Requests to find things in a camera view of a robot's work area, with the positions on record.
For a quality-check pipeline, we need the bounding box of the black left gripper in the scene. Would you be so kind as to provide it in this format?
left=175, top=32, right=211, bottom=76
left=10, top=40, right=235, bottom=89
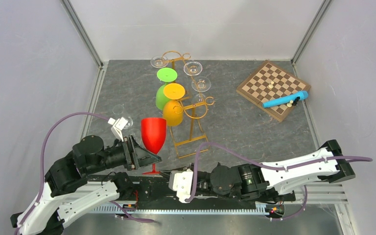
left=87, top=133, right=163, bottom=174

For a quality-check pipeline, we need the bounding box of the green wine glass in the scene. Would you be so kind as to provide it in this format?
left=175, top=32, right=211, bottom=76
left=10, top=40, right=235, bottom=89
left=155, top=68, right=179, bottom=111

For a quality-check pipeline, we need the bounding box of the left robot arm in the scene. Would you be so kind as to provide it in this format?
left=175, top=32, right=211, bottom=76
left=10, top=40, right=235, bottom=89
left=10, top=135, right=162, bottom=235

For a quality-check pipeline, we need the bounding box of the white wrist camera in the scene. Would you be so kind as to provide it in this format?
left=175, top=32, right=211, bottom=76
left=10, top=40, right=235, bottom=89
left=108, top=117, right=129, bottom=141
left=168, top=169, right=193, bottom=203

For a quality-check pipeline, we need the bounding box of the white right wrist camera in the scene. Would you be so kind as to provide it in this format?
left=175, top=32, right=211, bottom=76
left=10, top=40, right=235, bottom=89
left=168, top=169, right=193, bottom=203

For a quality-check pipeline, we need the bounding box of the orange wine glass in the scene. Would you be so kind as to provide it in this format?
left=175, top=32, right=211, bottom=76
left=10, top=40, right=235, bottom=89
left=163, top=83, right=185, bottom=127

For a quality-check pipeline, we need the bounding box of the white chess pawn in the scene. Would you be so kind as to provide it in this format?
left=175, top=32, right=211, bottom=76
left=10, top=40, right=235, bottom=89
left=287, top=100, right=294, bottom=107

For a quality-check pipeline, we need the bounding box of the gold wire glass rack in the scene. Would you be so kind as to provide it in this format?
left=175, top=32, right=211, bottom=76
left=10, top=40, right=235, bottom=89
left=157, top=50, right=214, bottom=159

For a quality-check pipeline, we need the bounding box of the red wine glass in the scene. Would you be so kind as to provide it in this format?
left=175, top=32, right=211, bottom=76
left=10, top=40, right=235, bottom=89
left=141, top=117, right=168, bottom=175

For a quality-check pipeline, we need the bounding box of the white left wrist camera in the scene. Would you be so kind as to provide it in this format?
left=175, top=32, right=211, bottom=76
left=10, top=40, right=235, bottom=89
left=108, top=117, right=129, bottom=141

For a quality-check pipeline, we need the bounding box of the wooden chessboard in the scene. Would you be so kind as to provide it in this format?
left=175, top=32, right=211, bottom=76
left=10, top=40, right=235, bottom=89
left=236, top=60, right=311, bottom=122

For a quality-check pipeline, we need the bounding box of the black chess piece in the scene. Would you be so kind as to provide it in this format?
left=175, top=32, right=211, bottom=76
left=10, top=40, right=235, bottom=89
left=291, top=97, right=299, bottom=106

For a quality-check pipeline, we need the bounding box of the clear wine glass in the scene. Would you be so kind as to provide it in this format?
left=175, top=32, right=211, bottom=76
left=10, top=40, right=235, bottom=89
left=184, top=61, right=203, bottom=76
left=112, top=104, right=134, bottom=129
left=191, top=76, right=211, bottom=93
left=150, top=55, right=169, bottom=69

